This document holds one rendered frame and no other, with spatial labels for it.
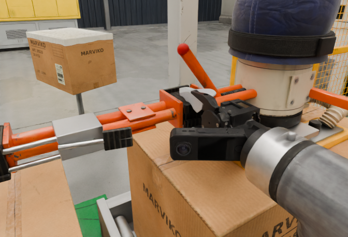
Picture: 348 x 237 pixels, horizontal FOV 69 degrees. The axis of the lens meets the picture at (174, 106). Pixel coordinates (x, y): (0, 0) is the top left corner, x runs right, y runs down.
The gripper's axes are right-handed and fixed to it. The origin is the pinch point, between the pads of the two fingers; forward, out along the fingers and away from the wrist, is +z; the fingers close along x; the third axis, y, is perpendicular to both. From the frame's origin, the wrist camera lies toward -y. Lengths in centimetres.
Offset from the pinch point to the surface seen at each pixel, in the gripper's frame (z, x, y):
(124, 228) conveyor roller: 23, -53, -8
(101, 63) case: 155, -27, 23
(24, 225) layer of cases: 43, -54, -38
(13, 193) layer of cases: 62, -54, -41
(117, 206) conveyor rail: 30, -49, -7
